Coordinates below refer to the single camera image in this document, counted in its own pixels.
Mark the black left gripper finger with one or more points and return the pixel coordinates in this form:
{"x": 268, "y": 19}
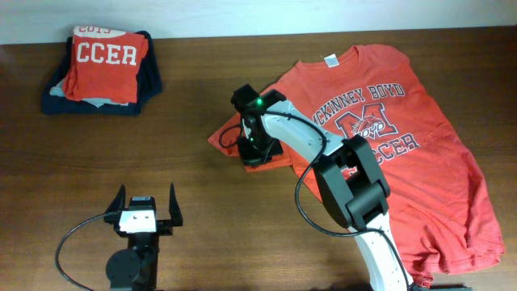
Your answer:
{"x": 176, "y": 217}
{"x": 115, "y": 208}

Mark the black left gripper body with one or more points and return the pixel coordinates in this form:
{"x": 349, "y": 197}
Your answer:
{"x": 163, "y": 228}

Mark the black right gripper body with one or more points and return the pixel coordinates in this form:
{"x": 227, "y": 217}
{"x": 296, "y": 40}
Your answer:
{"x": 257, "y": 146}

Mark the red McKinney Boyd t-shirt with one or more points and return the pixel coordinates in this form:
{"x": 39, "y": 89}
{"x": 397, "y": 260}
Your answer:
{"x": 441, "y": 216}

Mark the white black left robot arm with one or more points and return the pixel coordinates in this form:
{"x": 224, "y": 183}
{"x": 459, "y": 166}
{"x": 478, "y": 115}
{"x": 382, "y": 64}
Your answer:
{"x": 135, "y": 268}

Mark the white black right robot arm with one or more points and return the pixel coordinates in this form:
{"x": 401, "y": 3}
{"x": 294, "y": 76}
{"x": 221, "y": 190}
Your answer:
{"x": 352, "y": 186}

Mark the folded navy blue shirt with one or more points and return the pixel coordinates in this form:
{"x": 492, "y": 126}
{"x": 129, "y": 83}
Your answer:
{"x": 149, "y": 84}

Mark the folded light blue shirt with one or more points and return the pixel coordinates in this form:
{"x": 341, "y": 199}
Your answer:
{"x": 98, "y": 102}

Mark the folded red soccer shirt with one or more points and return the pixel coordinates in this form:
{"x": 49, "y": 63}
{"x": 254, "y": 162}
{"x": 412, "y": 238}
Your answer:
{"x": 104, "y": 64}

